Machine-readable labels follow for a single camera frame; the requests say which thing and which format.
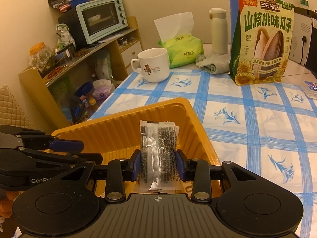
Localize clear black snack packet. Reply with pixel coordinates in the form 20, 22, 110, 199
134, 120, 182, 193

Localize left hand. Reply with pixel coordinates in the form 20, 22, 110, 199
0, 191, 19, 219

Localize quilted beige chair left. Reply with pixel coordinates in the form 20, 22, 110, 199
0, 84, 35, 130

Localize orange plastic tray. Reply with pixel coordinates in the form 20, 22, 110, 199
51, 97, 222, 199

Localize wooden shelf cabinet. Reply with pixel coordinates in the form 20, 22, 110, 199
19, 16, 143, 130

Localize purple tissue pack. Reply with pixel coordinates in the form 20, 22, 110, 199
92, 79, 115, 101

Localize blue checked tablecloth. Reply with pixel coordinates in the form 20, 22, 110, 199
92, 69, 316, 237

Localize orange lid jar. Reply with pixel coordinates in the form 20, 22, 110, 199
29, 42, 53, 73

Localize grey crumpled cloth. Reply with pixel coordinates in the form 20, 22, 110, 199
196, 52, 230, 75

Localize white cartoon mug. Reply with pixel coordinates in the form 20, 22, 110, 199
131, 47, 170, 83

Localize mint toaster oven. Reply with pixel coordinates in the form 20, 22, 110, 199
58, 0, 128, 50

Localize green tissue pack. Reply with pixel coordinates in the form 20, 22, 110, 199
154, 12, 204, 69

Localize small clear plastic packet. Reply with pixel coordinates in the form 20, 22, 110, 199
303, 81, 317, 99

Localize snack bags on oven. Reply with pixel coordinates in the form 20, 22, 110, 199
48, 0, 72, 13

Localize sunflower seed bag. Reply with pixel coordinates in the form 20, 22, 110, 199
229, 0, 294, 86

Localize white thermos bottle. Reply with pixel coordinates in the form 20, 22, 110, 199
209, 8, 228, 54

